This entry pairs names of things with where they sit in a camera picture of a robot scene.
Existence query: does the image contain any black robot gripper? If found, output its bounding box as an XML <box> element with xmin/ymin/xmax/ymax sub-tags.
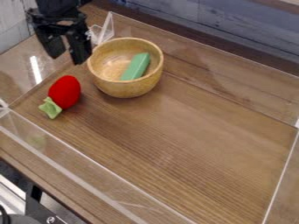
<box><xmin>27</xmin><ymin>0</ymin><xmax>93</xmax><ymax>65</ymax></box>

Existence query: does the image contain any red plush strawberry toy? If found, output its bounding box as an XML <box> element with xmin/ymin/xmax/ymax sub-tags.
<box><xmin>39</xmin><ymin>75</ymin><xmax>81</xmax><ymax>119</ymax></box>

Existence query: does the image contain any light wooden bowl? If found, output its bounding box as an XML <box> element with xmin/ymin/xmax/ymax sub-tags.
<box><xmin>89</xmin><ymin>38</ymin><xmax>165</xmax><ymax>98</ymax></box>

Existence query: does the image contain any green rectangular block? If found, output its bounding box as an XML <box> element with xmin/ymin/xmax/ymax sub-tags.
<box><xmin>121</xmin><ymin>52</ymin><xmax>151</xmax><ymax>81</ymax></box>

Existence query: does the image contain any clear acrylic corner bracket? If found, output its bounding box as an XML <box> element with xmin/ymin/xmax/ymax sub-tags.
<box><xmin>89</xmin><ymin>12</ymin><xmax>115</xmax><ymax>46</ymax></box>

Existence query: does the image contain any clear acrylic tray wall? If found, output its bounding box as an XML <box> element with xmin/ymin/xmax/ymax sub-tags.
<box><xmin>0</xmin><ymin>14</ymin><xmax>299</xmax><ymax>224</ymax></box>

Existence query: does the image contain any black table frame bracket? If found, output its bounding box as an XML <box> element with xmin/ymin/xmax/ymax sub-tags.
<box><xmin>24</xmin><ymin>185</ymin><xmax>69</xmax><ymax>224</ymax></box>

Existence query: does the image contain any black cable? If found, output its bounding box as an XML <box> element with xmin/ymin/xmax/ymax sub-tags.
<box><xmin>0</xmin><ymin>205</ymin><xmax>12</xmax><ymax>224</ymax></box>

